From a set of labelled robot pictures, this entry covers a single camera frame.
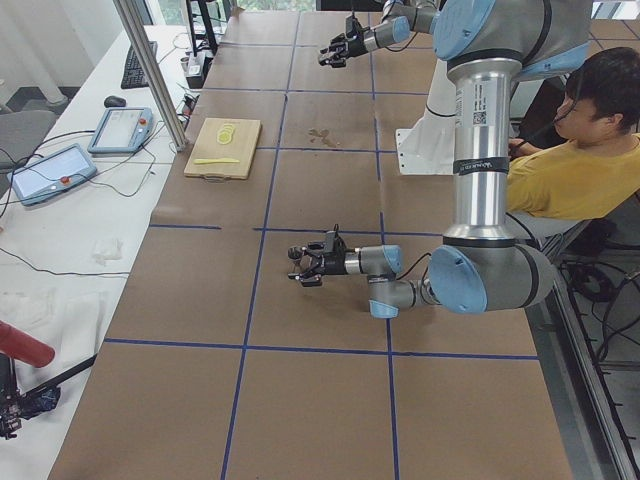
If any far blue teach pendant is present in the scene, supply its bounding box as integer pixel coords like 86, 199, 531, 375
87, 107, 153, 155

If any yellow plastic knife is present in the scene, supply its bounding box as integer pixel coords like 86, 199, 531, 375
193, 157, 240, 165

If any steel double jigger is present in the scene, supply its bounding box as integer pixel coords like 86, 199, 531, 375
287, 246, 306, 274

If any crumpled white tissue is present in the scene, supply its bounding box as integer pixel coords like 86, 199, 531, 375
92, 238, 123, 265

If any clear glass cup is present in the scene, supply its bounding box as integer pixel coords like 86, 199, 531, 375
318, 54, 332, 66

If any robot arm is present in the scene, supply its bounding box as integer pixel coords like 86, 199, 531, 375
288, 1, 592, 319
317, 1, 440, 68

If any aluminium frame post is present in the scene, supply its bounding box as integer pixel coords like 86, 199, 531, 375
113, 0, 187, 152

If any black keyboard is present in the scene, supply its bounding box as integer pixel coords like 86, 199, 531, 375
120, 45, 148, 90

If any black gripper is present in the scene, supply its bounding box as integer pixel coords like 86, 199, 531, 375
320, 33, 368, 68
287, 242, 347, 288

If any black computer mouse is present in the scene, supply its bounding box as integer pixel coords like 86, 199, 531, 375
103, 95, 127, 108

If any near blue teach pendant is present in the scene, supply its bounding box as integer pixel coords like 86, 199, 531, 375
9, 144, 97, 206

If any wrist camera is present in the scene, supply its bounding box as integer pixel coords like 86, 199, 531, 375
323, 224, 347, 255
345, 14, 363, 38

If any bamboo cutting board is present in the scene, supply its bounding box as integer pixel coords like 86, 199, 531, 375
184, 118, 261, 180

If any person in yellow shirt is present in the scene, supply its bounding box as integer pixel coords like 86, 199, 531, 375
507, 47, 639, 220

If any blue teach pendant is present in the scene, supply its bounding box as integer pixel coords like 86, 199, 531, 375
87, 107, 153, 155
9, 144, 97, 206

